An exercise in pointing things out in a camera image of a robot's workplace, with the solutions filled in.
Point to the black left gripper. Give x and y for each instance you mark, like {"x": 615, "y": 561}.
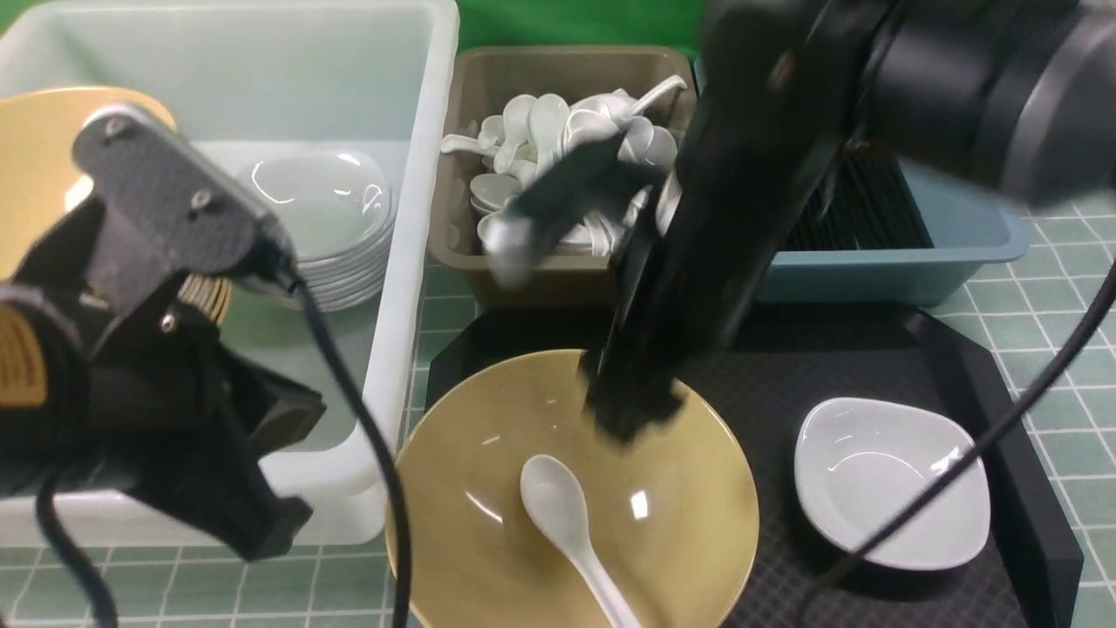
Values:
{"x": 110, "y": 382}

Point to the green backdrop cloth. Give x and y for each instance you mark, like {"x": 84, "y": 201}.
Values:
{"x": 567, "y": 22}

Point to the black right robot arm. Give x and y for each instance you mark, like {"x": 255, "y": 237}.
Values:
{"x": 1018, "y": 103}

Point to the stack of tan bowls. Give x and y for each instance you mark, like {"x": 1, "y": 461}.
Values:
{"x": 40, "y": 181}

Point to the white sauce dish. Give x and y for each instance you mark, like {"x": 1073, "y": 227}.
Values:
{"x": 858, "y": 462}

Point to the stack of white dishes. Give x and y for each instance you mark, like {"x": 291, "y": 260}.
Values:
{"x": 338, "y": 211}

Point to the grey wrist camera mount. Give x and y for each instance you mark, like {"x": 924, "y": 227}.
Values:
{"x": 174, "y": 192}

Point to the tan noodle bowl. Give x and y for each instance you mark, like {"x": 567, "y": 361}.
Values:
{"x": 674, "y": 517}

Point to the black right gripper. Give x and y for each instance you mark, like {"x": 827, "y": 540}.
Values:
{"x": 782, "y": 81}

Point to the black plastic serving tray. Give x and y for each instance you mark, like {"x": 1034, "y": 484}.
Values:
{"x": 787, "y": 359}

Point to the white ceramic soup spoon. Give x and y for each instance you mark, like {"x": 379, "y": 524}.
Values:
{"x": 554, "y": 500}

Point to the large white plastic tub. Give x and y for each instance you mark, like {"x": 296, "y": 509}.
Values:
{"x": 255, "y": 80}

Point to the bundle of black chopsticks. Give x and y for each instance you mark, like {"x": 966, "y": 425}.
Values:
{"x": 864, "y": 203}

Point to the brown plastic spoon bin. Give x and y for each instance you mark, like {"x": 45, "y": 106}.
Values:
{"x": 484, "y": 79}

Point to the pile of white spoons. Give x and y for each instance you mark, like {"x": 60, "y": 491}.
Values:
{"x": 533, "y": 133}

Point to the blue plastic chopstick bin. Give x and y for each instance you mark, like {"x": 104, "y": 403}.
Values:
{"x": 969, "y": 230}

